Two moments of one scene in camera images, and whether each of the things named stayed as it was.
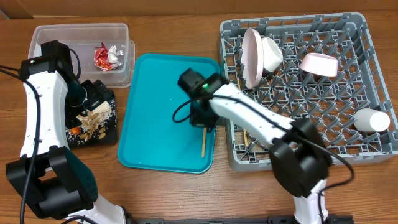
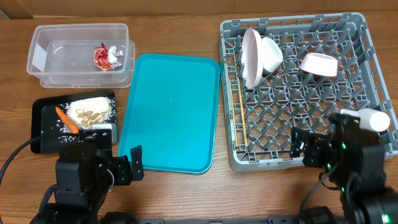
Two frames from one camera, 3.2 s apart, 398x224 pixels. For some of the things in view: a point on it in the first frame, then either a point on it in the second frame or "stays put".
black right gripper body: x=201 y=119 to x=318 y=157
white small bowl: x=272 y=56 stays put
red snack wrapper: x=107 y=60 stays put
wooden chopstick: x=204 y=142 to x=243 y=121
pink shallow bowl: x=319 y=64 stays put
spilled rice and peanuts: x=95 y=123 stays put
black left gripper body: x=83 y=96 to x=122 y=175
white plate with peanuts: x=252 y=58 stays put
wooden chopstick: x=245 y=132 to x=233 y=111
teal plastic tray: x=148 y=136 stays put
